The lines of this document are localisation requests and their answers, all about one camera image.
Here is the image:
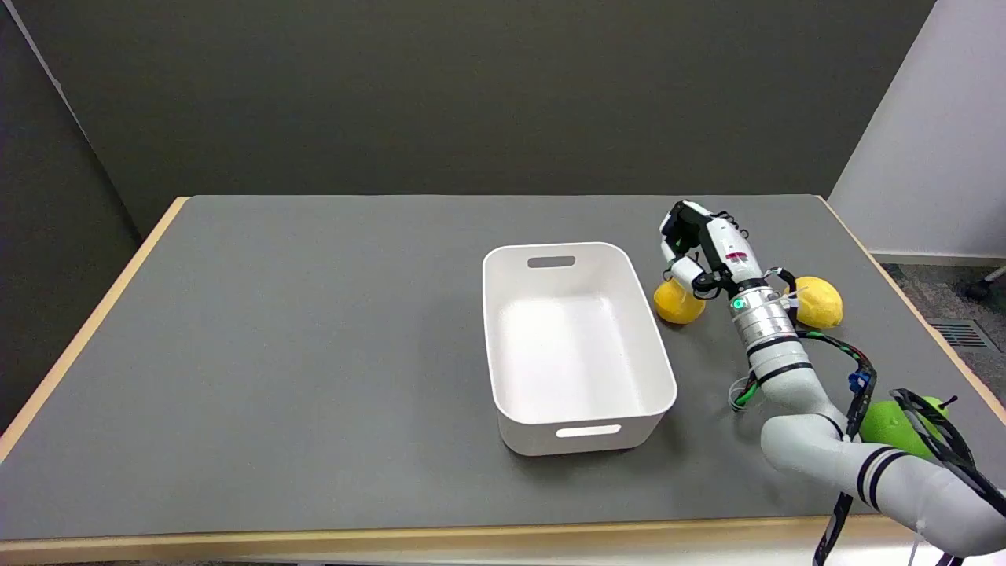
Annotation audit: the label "green apple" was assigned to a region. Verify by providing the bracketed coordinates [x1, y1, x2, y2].
[858, 395, 953, 461]

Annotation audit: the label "black chair caster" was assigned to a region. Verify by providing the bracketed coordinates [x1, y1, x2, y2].
[964, 266, 1006, 302]

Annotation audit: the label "floor vent grille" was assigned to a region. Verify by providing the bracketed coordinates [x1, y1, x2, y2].
[927, 318, 990, 350]

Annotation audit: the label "black braided cable green wires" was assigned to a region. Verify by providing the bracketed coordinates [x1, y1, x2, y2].
[729, 329, 879, 443]

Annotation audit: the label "yellow lemon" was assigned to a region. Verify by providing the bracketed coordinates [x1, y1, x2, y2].
[788, 275, 844, 330]

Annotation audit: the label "white plastic bin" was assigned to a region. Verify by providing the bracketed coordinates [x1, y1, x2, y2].
[482, 241, 678, 458]

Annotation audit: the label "black cable loop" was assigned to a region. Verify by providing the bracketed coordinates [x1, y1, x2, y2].
[890, 387, 1006, 518]

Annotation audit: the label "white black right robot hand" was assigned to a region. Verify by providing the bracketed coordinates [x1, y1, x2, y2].
[659, 200, 769, 301]

